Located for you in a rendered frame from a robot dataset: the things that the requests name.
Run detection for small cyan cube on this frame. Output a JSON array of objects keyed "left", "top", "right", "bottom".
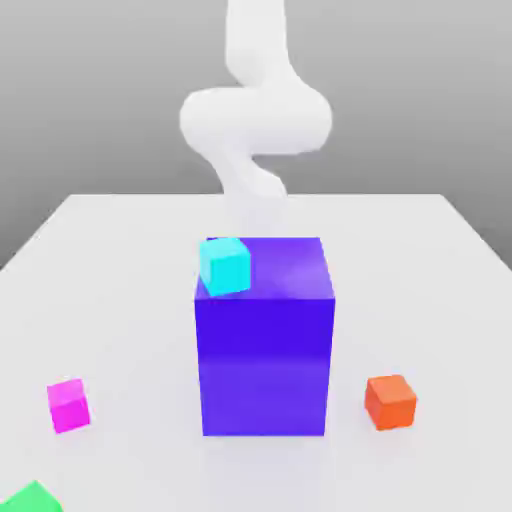
[{"left": 198, "top": 237, "right": 252, "bottom": 298}]

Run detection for small orange cube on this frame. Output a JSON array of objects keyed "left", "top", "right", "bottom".
[{"left": 363, "top": 374, "right": 418, "bottom": 432}]

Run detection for small magenta cube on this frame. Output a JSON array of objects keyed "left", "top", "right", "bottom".
[{"left": 46, "top": 377, "right": 92, "bottom": 435}]

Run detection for small green cube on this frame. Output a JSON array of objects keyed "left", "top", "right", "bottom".
[{"left": 0, "top": 479, "right": 65, "bottom": 512}]

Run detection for large purple box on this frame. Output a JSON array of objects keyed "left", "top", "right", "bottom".
[{"left": 193, "top": 236, "right": 336, "bottom": 438}]

